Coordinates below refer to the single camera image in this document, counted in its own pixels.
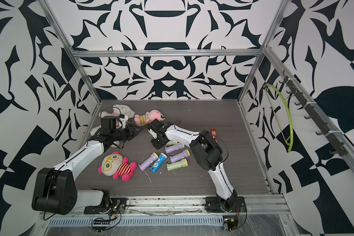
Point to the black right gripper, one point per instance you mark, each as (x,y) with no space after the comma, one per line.
(155,144)

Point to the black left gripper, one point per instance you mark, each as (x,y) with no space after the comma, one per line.
(132,132)

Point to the green flashlight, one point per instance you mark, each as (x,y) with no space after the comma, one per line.
(171,143)
(176,165)

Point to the purple flashlight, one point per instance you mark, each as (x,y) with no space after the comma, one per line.
(180,156)
(152,158)
(174,148)

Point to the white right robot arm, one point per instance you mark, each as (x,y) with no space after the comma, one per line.
(206,151)

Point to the pink striped plush toy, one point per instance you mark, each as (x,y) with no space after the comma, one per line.
(149,117)

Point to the purple flashlight left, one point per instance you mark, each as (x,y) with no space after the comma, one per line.
(152,158)

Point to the purple flashlight middle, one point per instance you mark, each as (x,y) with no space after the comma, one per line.
(180,156)

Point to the black hook rack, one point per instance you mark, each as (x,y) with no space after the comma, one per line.
(338,147)

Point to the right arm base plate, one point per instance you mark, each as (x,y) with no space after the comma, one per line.
(218,205)

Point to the blue flashlight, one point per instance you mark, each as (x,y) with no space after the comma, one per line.
(157,164)

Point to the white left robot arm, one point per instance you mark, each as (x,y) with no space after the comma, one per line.
(55,190)

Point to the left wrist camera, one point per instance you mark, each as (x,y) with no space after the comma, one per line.
(121,120)

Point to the purple flashlight upper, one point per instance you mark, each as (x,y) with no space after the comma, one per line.
(174,148)

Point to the green curved tube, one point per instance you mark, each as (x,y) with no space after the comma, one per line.
(289,141)

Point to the white teddy pink shirt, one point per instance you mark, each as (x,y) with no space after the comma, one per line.
(121,110)

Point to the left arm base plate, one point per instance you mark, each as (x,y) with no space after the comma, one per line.
(108,206)

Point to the red flashlight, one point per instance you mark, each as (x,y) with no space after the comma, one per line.
(214,134)

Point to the glasses doll plush toy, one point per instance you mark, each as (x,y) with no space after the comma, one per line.
(117,166)

